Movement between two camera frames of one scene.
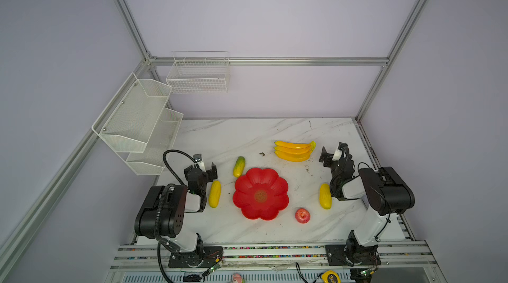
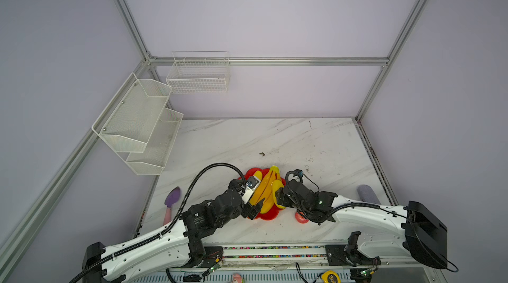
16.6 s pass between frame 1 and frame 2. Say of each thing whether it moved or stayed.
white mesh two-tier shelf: stayed
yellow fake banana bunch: moved
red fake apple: stayed
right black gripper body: moved
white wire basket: stayed
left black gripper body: moved
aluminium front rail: stayed
